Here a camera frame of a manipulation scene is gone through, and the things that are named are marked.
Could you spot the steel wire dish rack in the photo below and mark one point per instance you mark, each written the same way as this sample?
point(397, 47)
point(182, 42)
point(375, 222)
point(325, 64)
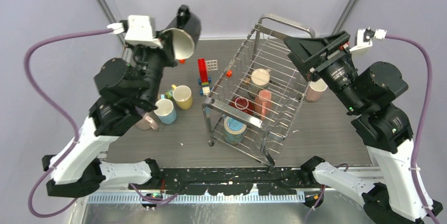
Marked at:
point(254, 104)

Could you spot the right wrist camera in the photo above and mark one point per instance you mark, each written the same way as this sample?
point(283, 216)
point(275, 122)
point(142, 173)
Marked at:
point(364, 40)

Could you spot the yellow mug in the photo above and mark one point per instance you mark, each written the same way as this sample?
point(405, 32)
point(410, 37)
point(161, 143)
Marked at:
point(182, 95)

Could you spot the blue butterfly mug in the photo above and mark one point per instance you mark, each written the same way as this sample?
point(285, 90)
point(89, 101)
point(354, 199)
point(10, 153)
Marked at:
point(234, 130)

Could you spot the light blue faceted mug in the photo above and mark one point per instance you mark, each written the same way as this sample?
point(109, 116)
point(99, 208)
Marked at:
point(165, 111)

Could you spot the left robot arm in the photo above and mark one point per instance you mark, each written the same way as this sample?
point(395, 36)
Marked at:
point(126, 92)

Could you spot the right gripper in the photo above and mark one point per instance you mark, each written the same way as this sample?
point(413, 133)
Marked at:
point(304, 50)

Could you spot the black mug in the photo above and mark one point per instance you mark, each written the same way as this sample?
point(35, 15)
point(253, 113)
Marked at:
point(183, 33)

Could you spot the iridescent pink mug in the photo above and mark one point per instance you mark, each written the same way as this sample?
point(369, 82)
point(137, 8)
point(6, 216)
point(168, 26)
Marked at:
point(146, 123)

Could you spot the pink faceted mug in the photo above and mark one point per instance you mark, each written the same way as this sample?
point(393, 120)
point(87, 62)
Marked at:
point(315, 90)

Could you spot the red block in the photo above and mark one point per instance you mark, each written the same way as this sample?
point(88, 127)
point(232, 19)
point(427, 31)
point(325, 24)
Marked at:
point(202, 68)

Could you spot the cream mug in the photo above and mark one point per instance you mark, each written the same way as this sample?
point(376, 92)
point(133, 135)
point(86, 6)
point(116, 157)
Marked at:
point(259, 80)

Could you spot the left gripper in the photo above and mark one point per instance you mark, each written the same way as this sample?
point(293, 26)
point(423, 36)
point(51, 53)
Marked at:
point(165, 37)

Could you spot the small white wire basket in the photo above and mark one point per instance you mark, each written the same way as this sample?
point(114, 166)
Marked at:
point(211, 65)

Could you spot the salmon pink mug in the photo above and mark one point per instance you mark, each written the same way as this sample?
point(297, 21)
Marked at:
point(263, 104)

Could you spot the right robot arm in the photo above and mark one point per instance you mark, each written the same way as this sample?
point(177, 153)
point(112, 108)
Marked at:
point(384, 128)

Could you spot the dark red mug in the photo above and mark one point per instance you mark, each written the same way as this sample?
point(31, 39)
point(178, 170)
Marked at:
point(243, 104)

